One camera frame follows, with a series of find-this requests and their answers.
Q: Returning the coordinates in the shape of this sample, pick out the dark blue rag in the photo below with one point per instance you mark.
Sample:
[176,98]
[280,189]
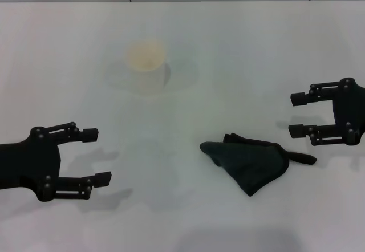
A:
[251,163]

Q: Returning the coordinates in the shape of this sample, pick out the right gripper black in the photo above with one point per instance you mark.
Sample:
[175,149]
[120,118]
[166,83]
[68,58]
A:
[349,109]

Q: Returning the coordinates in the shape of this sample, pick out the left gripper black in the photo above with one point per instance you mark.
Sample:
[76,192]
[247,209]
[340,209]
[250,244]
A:
[28,163]

